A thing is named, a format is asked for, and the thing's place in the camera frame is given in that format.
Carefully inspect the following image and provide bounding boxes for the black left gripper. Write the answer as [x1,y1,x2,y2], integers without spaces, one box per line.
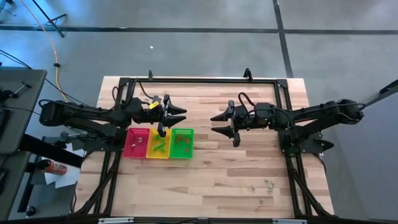
[132,95,187,138]

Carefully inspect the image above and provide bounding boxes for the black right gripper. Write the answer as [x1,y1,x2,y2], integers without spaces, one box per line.
[210,100,274,147]

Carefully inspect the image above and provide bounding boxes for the green plastic basket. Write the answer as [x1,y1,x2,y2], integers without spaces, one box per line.
[169,128,195,159]

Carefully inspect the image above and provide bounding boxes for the yellow plastic basket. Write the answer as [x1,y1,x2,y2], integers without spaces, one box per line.
[146,128,172,159]

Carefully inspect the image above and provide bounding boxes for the red plastic basket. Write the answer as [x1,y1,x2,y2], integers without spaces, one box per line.
[123,129,150,159]

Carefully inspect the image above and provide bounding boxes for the white paper sheets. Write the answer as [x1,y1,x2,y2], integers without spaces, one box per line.
[43,142,85,189]

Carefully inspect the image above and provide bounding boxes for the black metal beam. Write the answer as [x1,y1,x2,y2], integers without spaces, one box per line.
[18,133,85,169]

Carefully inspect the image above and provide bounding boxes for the orange spray can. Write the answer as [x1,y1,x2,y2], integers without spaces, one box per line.
[37,158,68,175]

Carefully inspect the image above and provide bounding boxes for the grey side table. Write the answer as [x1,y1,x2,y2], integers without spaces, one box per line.
[0,67,48,220]

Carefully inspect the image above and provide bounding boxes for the grey rolling table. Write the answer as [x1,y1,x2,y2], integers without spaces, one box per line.
[334,79,398,224]

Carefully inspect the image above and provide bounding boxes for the black tripod stand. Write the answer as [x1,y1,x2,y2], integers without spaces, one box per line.
[30,0,68,38]

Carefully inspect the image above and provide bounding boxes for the black clamp tool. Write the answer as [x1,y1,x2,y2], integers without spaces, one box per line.
[0,80,32,103]

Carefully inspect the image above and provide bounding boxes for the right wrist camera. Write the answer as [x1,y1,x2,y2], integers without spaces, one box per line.
[234,105,248,125]

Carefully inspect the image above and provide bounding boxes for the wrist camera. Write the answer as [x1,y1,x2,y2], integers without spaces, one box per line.
[234,105,248,125]
[148,101,164,122]

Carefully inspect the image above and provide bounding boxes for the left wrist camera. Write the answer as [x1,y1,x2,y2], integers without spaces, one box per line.
[148,101,164,122]

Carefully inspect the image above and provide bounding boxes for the black aluminium table frame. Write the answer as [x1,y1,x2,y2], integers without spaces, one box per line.
[74,76,335,218]

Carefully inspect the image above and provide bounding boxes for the silver metal bracket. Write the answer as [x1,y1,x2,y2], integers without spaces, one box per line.
[98,217,135,224]
[272,218,308,224]

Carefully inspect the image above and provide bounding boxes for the yellow extension cable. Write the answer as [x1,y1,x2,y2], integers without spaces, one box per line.
[19,0,70,104]

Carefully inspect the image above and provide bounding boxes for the black floor cable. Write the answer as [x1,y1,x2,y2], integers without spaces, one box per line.
[0,49,78,105]

